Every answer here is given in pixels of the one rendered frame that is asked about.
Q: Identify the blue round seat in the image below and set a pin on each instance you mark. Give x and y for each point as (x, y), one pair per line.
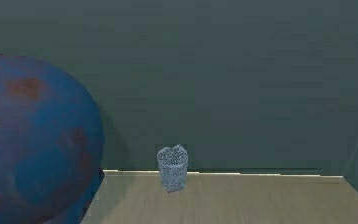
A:
(37, 140)

